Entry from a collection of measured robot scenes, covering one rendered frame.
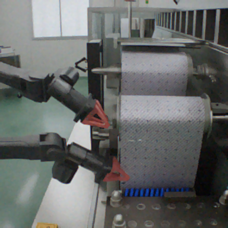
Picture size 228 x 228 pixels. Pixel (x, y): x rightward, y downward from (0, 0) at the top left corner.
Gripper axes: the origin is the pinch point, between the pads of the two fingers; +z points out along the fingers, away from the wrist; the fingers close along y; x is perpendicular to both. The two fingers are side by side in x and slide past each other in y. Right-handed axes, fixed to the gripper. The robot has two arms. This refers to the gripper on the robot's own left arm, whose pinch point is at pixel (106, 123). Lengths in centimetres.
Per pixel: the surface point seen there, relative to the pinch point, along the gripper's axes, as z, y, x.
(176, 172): 25.1, 5.9, 2.8
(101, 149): 4.8, -1.8, -8.8
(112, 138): 5.0, -1.8, -3.6
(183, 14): 11, -79, 50
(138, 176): 17.0, 5.7, -5.6
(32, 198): 18, -102, -144
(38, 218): 1.9, 7.5, -40.6
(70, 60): -43, -552, -139
